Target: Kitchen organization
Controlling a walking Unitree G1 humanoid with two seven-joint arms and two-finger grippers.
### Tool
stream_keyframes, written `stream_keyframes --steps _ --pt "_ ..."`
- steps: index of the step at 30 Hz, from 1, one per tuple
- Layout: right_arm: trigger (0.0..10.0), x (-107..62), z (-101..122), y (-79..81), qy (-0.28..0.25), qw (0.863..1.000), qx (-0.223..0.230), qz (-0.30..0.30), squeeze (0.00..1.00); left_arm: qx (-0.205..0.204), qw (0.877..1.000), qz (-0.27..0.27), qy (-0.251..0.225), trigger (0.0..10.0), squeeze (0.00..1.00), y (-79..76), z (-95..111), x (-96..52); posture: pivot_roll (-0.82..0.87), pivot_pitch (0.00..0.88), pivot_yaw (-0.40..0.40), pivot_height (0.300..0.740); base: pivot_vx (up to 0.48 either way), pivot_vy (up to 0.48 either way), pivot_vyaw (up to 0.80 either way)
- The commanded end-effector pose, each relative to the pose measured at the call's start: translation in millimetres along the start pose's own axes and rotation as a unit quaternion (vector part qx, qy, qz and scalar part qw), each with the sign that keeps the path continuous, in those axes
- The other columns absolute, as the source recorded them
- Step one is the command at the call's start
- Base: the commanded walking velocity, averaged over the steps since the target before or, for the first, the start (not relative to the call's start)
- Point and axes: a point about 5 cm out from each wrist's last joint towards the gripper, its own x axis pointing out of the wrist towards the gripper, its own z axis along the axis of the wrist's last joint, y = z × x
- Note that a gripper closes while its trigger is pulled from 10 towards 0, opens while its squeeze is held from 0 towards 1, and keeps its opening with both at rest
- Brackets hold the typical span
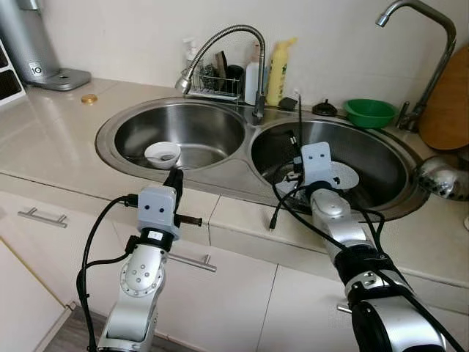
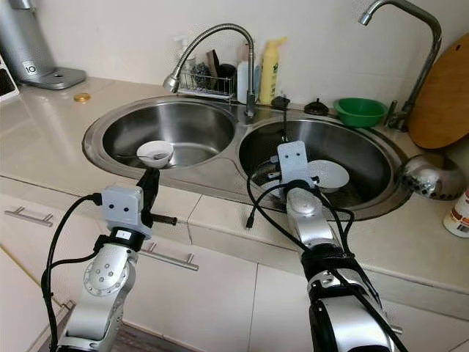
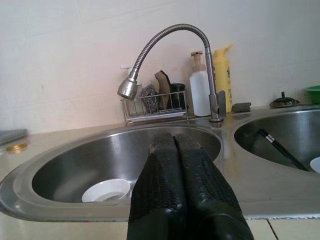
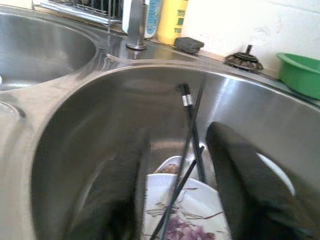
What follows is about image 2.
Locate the flowered white plate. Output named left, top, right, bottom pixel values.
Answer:
left=306, top=159, right=350, bottom=194

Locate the grey cylindrical kitchen appliance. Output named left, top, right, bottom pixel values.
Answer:
left=0, top=0, right=87, bottom=91

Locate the small plain white bowl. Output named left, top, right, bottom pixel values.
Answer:
left=136, top=140, right=175, bottom=169

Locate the thin black utensil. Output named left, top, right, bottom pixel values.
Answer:
left=280, top=109, right=289, bottom=146

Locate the small black object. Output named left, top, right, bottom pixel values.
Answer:
left=270, top=94, right=290, bottom=111

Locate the stainless steel double sink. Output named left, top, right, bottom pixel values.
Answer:
left=82, top=95, right=411, bottom=221

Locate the black sink stopper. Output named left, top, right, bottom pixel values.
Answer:
left=304, top=98, right=330, bottom=116

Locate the yellow dish soap bottle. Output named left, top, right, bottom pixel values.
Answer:
left=258, top=37, right=288, bottom=106

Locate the white detergent bottle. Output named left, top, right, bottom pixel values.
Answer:
left=236, top=44, right=254, bottom=103

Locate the flexible steel faucet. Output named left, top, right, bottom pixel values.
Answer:
left=163, top=23, right=257, bottom=122

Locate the green plastic bowl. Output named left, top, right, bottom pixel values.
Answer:
left=334, top=98, right=388, bottom=128

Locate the black cup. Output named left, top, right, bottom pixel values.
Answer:
left=218, top=63, right=237, bottom=83

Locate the white base cabinet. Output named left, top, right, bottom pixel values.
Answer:
left=0, top=172, right=469, bottom=352

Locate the white soap dispenser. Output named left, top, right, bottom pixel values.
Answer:
left=174, top=35, right=193, bottom=74

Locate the perforated steel bowl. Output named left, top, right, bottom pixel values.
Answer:
left=399, top=153, right=466, bottom=201

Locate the tall gooseneck steel faucet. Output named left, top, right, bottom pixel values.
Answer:
left=359, top=0, right=444, bottom=131

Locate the round wooden cutting board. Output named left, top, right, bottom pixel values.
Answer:
left=408, top=33, right=469, bottom=150

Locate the white bottle red label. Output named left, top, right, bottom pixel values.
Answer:
left=443, top=187, right=469, bottom=238

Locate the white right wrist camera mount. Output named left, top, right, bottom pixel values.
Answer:
left=276, top=140, right=311, bottom=186

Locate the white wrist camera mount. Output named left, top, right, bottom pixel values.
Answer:
left=101, top=183, right=144, bottom=239
left=276, top=140, right=311, bottom=186

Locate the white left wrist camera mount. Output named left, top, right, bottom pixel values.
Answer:
left=101, top=183, right=144, bottom=239

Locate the steel cabinet handle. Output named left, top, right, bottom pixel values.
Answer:
left=4, top=207, right=53, bottom=227
left=143, top=246, right=199, bottom=272

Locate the wire sink caddy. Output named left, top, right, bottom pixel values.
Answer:
left=177, top=67, right=235, bottom=100

